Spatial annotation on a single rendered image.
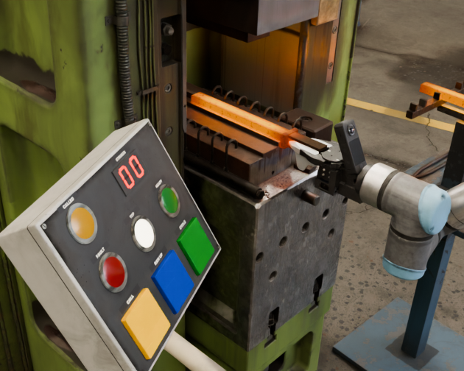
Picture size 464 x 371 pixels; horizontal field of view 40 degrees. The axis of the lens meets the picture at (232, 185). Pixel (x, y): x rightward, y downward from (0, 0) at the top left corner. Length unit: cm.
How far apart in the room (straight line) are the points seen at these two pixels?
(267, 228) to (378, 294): 124
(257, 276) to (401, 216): 39
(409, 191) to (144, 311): 60
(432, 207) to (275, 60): 67
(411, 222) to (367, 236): 163
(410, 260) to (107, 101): 68
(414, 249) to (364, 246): 154
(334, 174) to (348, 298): 126
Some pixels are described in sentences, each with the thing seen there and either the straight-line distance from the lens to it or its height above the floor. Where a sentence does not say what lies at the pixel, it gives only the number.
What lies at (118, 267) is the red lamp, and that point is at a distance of 93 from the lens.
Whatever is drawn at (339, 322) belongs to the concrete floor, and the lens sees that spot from 247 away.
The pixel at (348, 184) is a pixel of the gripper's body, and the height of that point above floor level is 96.
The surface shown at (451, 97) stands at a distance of 190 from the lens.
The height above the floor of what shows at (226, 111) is 101.
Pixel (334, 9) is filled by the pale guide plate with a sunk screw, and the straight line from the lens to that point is 171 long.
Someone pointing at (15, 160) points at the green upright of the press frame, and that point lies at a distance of 166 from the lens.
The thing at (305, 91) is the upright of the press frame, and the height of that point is 100.
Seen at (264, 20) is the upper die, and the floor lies 130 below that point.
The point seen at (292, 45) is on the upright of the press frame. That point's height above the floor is 112.
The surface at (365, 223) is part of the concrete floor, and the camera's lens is 302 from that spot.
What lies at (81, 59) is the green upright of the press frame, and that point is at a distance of 120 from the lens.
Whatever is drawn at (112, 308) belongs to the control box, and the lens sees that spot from 92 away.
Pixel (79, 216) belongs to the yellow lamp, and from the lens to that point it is 90.
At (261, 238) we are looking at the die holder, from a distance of 145.
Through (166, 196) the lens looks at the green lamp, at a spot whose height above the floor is 110.
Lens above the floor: 167
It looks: 32 degrees down
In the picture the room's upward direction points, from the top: 2 degrees clockwise
